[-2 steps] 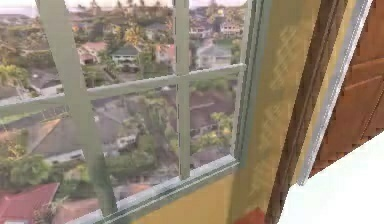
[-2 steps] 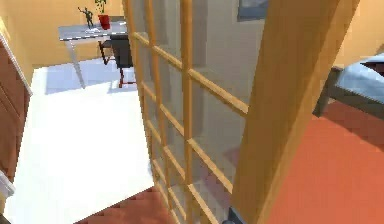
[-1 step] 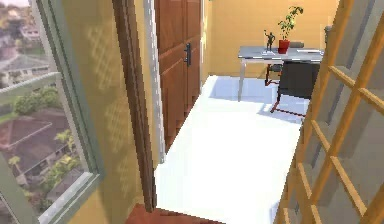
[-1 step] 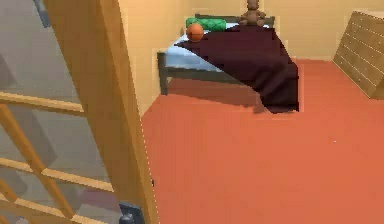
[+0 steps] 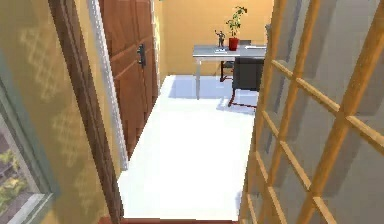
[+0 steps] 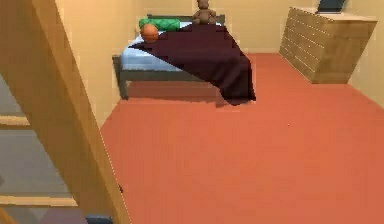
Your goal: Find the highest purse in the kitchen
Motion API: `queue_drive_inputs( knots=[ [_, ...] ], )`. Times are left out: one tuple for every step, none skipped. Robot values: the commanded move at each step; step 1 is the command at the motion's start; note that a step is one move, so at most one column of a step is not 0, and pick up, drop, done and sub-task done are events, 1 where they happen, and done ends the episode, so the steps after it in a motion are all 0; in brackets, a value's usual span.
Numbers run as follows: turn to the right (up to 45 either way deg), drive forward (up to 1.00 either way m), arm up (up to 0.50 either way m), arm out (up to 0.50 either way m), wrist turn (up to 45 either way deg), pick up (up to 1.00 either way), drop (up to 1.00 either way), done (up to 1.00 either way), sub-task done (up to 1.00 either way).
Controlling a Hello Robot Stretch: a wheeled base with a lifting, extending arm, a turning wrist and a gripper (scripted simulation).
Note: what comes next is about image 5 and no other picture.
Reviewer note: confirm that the grey table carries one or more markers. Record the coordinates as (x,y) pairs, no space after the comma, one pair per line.
(213,52)

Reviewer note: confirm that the brown wooden room door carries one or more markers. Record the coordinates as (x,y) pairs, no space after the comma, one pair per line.
(130,73)

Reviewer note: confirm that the dark figurine statue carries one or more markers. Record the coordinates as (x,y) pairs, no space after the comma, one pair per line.
(220,39)

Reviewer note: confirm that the green plant in red pot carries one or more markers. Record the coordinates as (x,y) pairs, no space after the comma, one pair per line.
(234,33)

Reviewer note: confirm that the wooden lattice glass door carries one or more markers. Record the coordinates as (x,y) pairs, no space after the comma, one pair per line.
(320,113)

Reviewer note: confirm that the grey framed window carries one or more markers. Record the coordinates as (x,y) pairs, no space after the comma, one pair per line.
(15,166)

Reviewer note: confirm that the black chair red frame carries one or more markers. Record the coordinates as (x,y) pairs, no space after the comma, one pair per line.
(247,74)

